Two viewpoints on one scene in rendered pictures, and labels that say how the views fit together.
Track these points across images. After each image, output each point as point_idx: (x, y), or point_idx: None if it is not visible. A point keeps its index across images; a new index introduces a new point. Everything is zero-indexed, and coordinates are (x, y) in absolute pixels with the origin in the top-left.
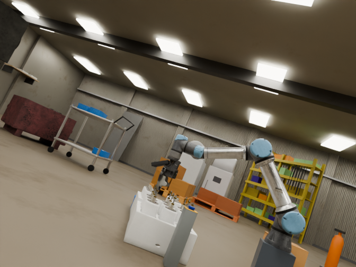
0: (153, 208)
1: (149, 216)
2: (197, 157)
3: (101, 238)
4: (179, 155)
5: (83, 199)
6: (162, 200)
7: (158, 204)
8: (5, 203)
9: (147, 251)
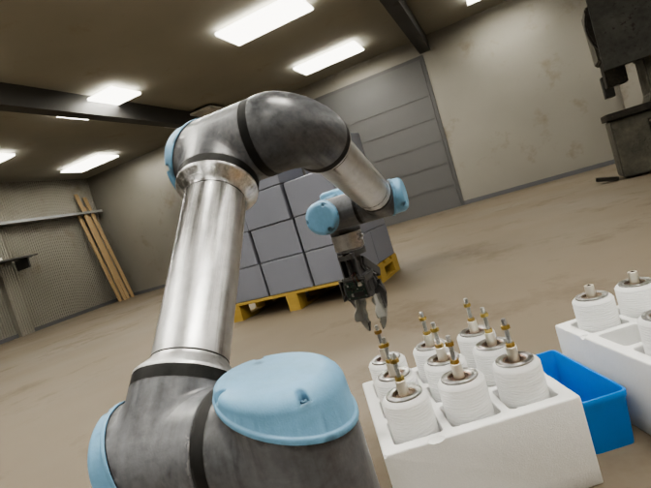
0: (373, 377)
1: (365, 395)
2: (364, 219)
3: None
4: (337, 241)
5: (523, 344)
6: (483, 339)
7: (380, 364)
8: None
9: (384, 475)
